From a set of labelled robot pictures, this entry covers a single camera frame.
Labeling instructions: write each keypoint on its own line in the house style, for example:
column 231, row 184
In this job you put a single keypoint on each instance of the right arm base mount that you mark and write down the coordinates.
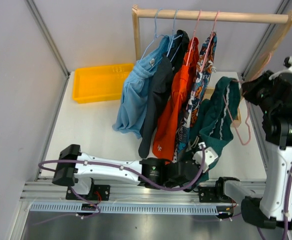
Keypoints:
column 211, row 194

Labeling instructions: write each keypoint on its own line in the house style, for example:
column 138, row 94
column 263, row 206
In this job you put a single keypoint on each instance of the dark navy shorts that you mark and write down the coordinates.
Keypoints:
column 160, row 88

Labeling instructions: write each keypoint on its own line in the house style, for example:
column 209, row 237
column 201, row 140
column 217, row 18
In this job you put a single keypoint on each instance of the pink hanger patterned shorts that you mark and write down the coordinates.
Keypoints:
column 204, row 67

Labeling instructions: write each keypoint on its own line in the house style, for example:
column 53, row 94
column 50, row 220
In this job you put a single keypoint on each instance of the dark green shorts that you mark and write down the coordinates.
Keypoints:
column 213, row 126

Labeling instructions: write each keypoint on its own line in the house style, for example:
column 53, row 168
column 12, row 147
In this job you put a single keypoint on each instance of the pink hanger orange shorts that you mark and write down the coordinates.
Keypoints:
column 192, row 40

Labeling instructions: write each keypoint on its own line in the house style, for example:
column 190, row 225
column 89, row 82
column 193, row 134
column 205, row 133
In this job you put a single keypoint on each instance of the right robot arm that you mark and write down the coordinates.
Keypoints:
column 274, row 208

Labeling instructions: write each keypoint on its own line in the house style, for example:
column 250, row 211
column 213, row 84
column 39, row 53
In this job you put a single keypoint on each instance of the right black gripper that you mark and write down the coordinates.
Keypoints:
column 249, row 89

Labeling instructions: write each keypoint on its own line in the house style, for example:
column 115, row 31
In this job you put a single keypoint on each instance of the yellow plastic bin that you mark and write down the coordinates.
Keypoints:
column 100, row 83

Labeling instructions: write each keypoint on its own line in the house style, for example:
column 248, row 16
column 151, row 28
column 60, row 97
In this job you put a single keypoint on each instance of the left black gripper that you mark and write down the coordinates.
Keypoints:
column 200, row 169

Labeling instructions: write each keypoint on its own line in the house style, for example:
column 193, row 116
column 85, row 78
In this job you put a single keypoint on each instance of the aluminium rail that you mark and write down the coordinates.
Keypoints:
column 120, row 193

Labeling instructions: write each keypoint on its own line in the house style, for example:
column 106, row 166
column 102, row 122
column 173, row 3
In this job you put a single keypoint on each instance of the slotted cable duct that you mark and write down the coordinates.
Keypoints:
column 123, row 208

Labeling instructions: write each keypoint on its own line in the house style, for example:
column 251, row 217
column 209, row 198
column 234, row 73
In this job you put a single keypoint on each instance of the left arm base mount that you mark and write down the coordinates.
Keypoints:
column 98, row 192

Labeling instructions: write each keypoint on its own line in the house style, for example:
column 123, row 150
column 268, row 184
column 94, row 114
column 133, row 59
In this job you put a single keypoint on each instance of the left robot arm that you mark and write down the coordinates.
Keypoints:
column 78, row 170

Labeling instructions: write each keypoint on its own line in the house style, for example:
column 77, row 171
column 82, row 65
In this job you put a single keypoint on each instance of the patterned colourful shorts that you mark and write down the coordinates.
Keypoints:
column 183, row 135

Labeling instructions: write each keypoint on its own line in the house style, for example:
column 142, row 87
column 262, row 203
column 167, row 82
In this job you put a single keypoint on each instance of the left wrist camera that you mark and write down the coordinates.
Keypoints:
column 205, row 157

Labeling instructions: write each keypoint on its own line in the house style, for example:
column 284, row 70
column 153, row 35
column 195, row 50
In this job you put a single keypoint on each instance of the blue hanger light shorts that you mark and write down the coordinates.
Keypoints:
column 154, row 35

